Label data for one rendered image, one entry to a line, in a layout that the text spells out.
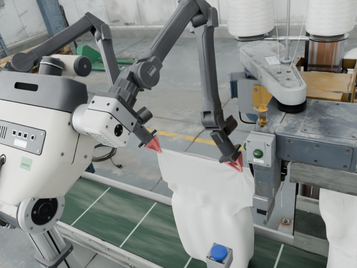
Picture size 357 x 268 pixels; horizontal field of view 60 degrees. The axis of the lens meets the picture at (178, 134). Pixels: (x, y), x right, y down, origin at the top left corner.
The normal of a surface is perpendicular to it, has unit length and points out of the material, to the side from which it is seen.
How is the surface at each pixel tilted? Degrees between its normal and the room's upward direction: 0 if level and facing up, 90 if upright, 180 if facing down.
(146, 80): 75
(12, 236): 0
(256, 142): 90
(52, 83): 50
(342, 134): 0
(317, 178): 90
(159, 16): 90
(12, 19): 90
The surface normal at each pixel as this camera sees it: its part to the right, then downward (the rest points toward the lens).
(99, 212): -0.15, -0.83
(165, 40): 0.66, -0.03
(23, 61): 0.50, -0.12
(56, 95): -0.48, -0.14
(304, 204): -0.50, 0.52
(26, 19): 0.85, 0.17
